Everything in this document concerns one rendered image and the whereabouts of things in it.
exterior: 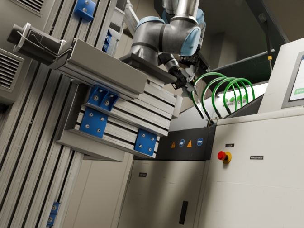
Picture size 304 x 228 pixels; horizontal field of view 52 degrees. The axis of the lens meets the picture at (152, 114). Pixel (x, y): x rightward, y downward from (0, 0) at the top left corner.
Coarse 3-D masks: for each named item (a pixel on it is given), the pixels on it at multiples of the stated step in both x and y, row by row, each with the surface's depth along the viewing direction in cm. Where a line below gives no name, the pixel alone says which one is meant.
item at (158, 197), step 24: (144, 168) 179; (168, 168) 159; (192, 168) 144; (144, 192) 170; (168, 192) 152; (192, 192) 138; (120, 216) 182; (144, 216) 162; (168, 216) 146; (192, 216) 133
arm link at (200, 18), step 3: (198, 9) 159; (198, 12) 158; (201, 12) 158; (198, 15) 158; (201, 15) 158; (198, 18) 158; (201, 18) 158; (198, 21) 159; (201, 21) 160; (198, 24) 161; (201, 24) 162; (201, 27) 165
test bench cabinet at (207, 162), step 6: (132, 162) 193; (132, 168) 191; (204, 168) 137; (204, 174) 135; (204, 180) 134; (126, 186) 189; (204, 186) 133; (198, 204) 132; (120, 210) 184; (198, 210) 131; (198, 216) 130; (198, 222) 129
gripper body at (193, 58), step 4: (180, 56) 168; (184, 56) 167; (188, 56) 164; (192, 56) 165; (196, 56) 166; (184, 60) 164; (188, 60) 163; (192, 60) 164; (196, 60) 165; (184, 64) 168; (188, 64) 168; (192, 64) 167
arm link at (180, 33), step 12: (180, 0) 126; (192, 0) 125; (180, 12) 125; (192, 12) 125; (168, 24) 126; (180, 24) 122; (192, 24) 123; (168, 36) 122; (180, 36) 121; (192, 36) 120; (168, 48) 125; (180, 48) 123; (192, 48) 122
